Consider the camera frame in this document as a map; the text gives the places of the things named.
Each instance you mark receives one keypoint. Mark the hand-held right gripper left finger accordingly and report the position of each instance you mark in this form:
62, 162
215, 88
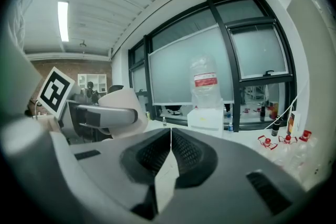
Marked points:
105, 165

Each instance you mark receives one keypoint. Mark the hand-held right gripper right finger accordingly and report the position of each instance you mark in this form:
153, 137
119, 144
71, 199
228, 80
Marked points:
225, 162

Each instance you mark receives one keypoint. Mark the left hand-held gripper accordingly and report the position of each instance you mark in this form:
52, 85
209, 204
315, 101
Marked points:
53, 91

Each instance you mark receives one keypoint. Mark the white water dispenser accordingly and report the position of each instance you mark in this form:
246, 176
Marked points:
204, 120

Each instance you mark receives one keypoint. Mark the blue label water bottle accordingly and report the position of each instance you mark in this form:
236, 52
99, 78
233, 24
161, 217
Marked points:
230, 127

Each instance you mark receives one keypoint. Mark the small grey bottle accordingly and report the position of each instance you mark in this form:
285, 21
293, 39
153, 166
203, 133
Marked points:
164, 122

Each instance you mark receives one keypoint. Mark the clear large water jug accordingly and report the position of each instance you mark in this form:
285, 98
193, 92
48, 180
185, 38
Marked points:
204, 78

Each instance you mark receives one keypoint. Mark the white cubby shelf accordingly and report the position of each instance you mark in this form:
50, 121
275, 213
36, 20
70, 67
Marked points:
98, 82

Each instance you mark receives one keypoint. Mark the black thermos flask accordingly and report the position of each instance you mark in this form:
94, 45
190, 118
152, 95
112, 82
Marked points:
275, 127

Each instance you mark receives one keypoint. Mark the small ceiling fixture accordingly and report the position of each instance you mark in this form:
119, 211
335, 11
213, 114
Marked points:
83, 44

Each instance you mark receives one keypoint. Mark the person's grey shirt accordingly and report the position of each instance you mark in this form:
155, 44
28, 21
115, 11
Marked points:
15, 86

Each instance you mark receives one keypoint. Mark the long ceiling light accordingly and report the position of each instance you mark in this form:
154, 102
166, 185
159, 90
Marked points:
63, 21

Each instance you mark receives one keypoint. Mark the black window frame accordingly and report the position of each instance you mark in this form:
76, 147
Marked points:
225, 34

